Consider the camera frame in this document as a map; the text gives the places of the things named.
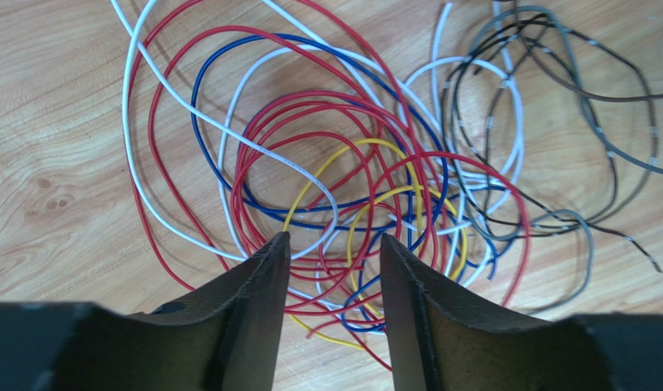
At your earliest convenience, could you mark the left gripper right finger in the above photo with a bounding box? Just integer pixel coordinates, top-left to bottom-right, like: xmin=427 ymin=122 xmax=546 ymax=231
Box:
xmin=380 ymin=235 xmax=663 ymax=390

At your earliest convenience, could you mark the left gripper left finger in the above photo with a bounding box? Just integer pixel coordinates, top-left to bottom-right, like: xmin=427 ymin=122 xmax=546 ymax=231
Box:
xmin=0 ymin=232 xmax=291 ymax=390

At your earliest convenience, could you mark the red wire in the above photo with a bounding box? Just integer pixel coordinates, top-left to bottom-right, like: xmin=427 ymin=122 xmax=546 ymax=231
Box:
xmin=126 ymin=0 xmax=531 ymax=373

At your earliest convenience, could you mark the yellow wire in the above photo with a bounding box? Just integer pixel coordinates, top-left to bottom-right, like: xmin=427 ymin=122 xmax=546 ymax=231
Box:
xmin=282 ymin=138 xmax=469 ymax=351

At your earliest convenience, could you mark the black white striped wire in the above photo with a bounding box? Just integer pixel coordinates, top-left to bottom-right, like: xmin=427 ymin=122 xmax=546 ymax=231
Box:
xmin=441 ymin=13 xmax=663 ymax=274

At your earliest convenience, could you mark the grey wire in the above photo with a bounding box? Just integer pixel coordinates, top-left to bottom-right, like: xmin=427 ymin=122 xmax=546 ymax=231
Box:
xmin=461 ymin=5 xmax=663 ymax=315

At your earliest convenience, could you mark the blue wire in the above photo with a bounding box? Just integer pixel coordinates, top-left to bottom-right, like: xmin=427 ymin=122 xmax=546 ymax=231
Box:
xmin=190 ymin=33 xmax=520 ymax=334

